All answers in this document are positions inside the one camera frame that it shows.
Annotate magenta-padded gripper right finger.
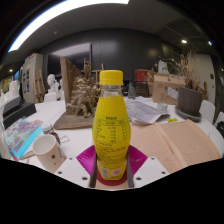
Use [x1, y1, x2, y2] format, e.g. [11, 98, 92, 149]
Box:
[126, 144, 170, 189]

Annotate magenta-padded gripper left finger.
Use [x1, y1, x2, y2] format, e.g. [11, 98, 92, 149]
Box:
[54, 144, 98, 189]

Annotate yellow drink bottle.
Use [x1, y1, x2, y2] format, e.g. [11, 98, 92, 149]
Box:
[92, 69, 132, 182]

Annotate beige speckled mug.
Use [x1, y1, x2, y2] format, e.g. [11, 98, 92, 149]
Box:
[32, 133, 67, 174]

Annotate light wooden board with rails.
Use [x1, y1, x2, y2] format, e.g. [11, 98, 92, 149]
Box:
[128, 118, 222, 175]

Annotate small jar with white lid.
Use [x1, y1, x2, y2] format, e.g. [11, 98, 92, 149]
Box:
[41, 123, 62, 145]

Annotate printed paper sheets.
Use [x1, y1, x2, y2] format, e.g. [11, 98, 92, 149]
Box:
[123, 96, 171, 125]

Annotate grey plant saucer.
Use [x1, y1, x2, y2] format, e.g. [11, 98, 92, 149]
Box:
[174, 104, 204, 123]

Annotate wooden sculpture on base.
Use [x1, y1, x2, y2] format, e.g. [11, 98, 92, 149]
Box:
[53, 56, 101, 131]

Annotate white chair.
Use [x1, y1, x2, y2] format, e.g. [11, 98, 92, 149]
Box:
[43, 91, 59, 103]
[198, 99, 217, 125]

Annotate dark pot with dried plant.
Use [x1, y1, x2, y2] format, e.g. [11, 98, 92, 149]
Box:
[169, 51, 205, 117]

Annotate black flat boxes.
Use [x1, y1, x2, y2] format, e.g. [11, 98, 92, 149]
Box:
[2, 95, 37, 130]

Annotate cardboard box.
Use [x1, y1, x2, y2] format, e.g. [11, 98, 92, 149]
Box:
[152, 73, 186, 106]

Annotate small white plaster bust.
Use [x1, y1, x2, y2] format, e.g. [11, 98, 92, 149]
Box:
[58, 78, 66, 92]

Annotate large white plaster bust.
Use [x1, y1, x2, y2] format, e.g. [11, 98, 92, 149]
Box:
[46, 73, 58, 95]

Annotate wooden easel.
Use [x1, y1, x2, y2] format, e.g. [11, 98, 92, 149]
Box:
[34, 68, 47, 103]

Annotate red box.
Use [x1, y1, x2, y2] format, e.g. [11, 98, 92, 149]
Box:
[134, 68, 150, 82]

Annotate white display shelf unit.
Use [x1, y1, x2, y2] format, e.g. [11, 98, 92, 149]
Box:
[20, 53, 45, 104]

